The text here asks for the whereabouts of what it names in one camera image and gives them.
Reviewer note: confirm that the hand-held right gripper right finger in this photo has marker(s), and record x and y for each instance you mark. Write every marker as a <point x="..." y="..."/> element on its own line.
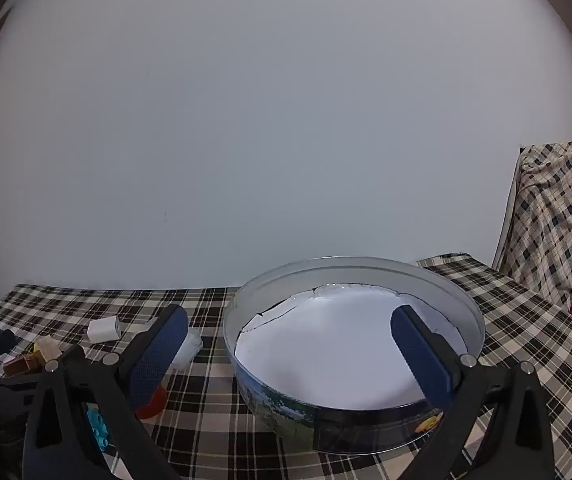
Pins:
<point x="421" y="355"/>

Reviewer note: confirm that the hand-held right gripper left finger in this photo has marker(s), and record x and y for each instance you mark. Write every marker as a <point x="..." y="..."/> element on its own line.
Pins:
<point x="158" y="355"/>

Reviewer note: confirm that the white paper liner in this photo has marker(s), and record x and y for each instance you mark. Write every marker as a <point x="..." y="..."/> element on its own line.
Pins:
<point x="326" y="350"/>

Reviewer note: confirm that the plaid covered furniture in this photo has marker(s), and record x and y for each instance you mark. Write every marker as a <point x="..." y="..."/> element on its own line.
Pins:
<point x="551" y="210"/>

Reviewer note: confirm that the clear plastic box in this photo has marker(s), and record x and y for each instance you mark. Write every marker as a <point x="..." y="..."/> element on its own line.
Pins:
<point x="188" y="352"/>

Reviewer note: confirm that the white charger plug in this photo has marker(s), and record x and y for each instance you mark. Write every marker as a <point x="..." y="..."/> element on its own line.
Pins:
<point x="103" y="330"/>

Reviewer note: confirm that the red tape roll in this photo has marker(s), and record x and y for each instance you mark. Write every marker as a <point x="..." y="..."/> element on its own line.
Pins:
<point x="153" y="405"/>

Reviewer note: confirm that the round printed metal tin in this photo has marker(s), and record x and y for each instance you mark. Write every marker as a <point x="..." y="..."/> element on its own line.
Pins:
<point x="286" y="410"/>

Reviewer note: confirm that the white and beige box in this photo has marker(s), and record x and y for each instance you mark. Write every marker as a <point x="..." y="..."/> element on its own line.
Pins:
<point x="46" y="347"/>

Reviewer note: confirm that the blue bear toy block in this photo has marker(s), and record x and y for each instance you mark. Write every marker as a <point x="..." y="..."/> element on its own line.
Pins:
<point x="97" y="430"/>

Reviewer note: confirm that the black and white plaid tablecloth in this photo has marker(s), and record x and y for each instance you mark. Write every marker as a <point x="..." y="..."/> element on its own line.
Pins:
<point x="206" y="410"/>

